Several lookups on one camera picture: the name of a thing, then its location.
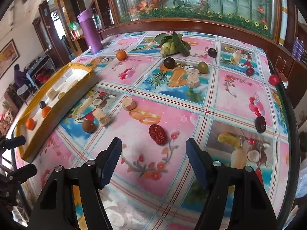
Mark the yellow-taped white foam tray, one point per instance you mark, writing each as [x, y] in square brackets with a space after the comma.
[35, 138]

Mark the purple thermos bottle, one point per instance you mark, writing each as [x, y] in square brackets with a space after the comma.
[89, 30]

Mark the beige cylinder block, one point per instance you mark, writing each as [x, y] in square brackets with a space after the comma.
[51, 94]

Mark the dark purple grape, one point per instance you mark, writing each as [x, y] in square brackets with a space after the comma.
[212, 52]

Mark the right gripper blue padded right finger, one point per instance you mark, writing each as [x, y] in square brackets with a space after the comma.
[201, 163]

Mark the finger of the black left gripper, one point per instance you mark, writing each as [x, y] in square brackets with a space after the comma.
[22, 174]
[12, 143]

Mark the dark plum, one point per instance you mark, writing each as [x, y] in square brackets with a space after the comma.
[42, 104]

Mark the red date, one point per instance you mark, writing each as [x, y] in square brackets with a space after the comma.
[158, 134]

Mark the green grape fruit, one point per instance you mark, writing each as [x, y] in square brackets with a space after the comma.
[61, 95]

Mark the beige round block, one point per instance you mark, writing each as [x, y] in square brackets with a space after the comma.
[192, 81]
[128, 103]

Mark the purple spray bottles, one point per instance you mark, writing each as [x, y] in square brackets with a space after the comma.
[297, 49]

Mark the brown longan fruit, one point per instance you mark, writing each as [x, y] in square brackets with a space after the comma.
[88, 126]

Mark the large orange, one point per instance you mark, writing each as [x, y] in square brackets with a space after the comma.
[45, 111]

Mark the colourful patterned tablecloth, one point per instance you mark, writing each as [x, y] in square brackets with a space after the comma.
[154, 186]

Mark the small far tangerine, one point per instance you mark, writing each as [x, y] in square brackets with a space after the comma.
[121, 55]

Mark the medium orange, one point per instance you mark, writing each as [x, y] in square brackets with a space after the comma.
[30, 124]

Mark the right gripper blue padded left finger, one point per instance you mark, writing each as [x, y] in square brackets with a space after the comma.
[106, 162]

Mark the seated person in purple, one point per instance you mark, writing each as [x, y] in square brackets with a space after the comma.
[20, 77]

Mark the red cherry tomato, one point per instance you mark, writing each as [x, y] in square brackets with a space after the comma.
[274, 80]

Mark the dark wrinkled prune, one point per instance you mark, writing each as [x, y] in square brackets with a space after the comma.
[260, 124]

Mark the small beige cube block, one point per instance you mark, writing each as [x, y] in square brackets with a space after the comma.
[102, 117]

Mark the framed wall painting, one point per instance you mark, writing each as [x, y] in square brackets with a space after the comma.
[8, 55]

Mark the green leafy vegetable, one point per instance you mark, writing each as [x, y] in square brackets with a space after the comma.
[172, 44]

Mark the large beige hexagonal block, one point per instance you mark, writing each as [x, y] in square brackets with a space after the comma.
[63, 84]

